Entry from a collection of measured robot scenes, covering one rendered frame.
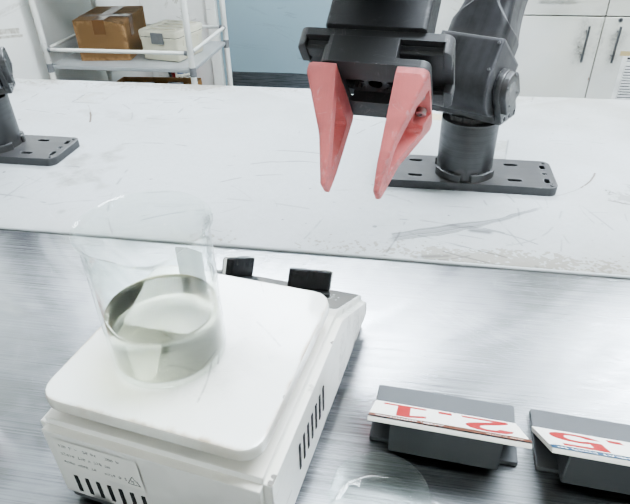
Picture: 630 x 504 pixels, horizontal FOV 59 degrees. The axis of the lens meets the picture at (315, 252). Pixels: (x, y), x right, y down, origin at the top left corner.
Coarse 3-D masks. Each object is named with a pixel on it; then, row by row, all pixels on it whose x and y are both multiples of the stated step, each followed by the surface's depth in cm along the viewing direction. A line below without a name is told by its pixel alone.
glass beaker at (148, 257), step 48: (144, 192) 28; (96, 240) 27; (144, 240) 29; (192, 240) 29; (96, 288) 25; (144, 288) 24; (192, 288) 25; (144, 336) 26; (192, 336) 27; (144, 384) 28
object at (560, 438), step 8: (544, 432) 34; (552, 432) 34; (560, 432) 35; (552, 440) 32; (560, 440) 32; (568, 440) 32; (576, 440) 33; (584, 440) 33; (592, 440) 33; (600, 440) 34; (608, 440) 34; (584, 448) 31; (592, 448) 31; (600, 448) 31; (608, 448) 32; (616, 448) 32; (624, 448) 32
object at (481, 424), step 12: (384, 408) 35; (396, 408) 35; (408, 408) 36; (420, 408) 36; (432, 420) 33; (444, 420) 33; (456, 420) 34; (468, 420) 34; (480, 420) 35; (492, 420) 36; (492, 432) 32; (504, 432) 32; (516, 432) 33
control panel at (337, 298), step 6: (258, 276) 45; (270, 282) 43; (276, 282) 43; (282, 282) 44; (330, 294) 41; (336, 294) 42; (342, 294) 42; (348, 294) 42; (354, 294) 43; (330, 300) 39; (336, 300) 39; (342, 300) 40; (348, 300) 40; (330, 306) 37; (336, 306) 37
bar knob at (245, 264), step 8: (232, 256) 41; (240, 256) 42; (248, 256) 43; (224, 264) 40; (232, 264) 40; (240, 264) 41; (248, 264) 42; (224, 272) 40; (232, 272) 41; (240, 272) 41; (248, 272) 42; (256, 280) 41
